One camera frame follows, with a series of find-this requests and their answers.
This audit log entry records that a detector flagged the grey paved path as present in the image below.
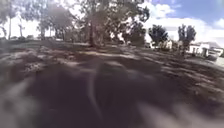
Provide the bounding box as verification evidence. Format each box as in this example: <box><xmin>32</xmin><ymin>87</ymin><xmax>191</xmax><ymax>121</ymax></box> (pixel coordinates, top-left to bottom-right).
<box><xmin>0</xmin><ymin>59</ymin><xmax>224</xmax><ymax>128</ymax></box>

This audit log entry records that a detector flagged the dark round tree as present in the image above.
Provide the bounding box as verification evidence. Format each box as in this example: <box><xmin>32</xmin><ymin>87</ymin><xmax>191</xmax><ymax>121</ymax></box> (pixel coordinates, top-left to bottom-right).
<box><xmin>126</xmin><ymin>21</ymin><xmax>148</xmax><ymax>47</ymax></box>

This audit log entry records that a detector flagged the large leafy tree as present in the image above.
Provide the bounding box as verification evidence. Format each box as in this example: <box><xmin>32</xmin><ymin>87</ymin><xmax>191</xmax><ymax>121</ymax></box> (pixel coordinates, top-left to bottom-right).
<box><xmin>73</xmin><ymin>0</ymin><xmax>151</xmax><ymax>48</ymax></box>

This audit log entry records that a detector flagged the small dark tree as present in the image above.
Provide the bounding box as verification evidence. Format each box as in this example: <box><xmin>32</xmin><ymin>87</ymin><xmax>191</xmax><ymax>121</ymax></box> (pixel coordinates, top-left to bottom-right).
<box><xmin>148</xmin><ymin>24</ymin><xmax>170</xmax><ymax>47</ymax></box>

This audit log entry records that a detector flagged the row of trees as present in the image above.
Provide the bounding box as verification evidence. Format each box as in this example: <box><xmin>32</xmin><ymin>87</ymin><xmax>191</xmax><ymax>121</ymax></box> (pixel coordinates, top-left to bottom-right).
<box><xmin>0</xmin><ymin>0</ymin><xmax>76</xmax><ymax>42</ymax></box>

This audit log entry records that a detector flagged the slim twin-crowned tree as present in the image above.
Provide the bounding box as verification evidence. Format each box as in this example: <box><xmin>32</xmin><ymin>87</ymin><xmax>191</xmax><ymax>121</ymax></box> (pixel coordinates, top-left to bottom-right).
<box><xmin>177</xmin><ymin>23</ymin><xmax>198</xmax><ymax>56</ymax></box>

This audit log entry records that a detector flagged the white building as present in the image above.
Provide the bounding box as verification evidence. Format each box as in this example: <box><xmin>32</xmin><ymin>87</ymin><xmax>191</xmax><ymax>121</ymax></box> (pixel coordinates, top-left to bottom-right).
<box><xmin>187</xmin><ymin>41</ymin><xmax>224</xmax><ymax>60</ymax></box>

